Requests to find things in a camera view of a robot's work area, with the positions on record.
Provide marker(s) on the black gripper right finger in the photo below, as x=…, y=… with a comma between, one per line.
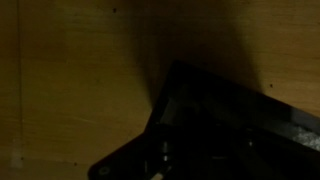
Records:
x=248, y=156

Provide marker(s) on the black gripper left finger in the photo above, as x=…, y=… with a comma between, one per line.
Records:
x=163, y=153

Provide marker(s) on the black mesh holder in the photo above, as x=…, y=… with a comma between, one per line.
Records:
x=216, y=100

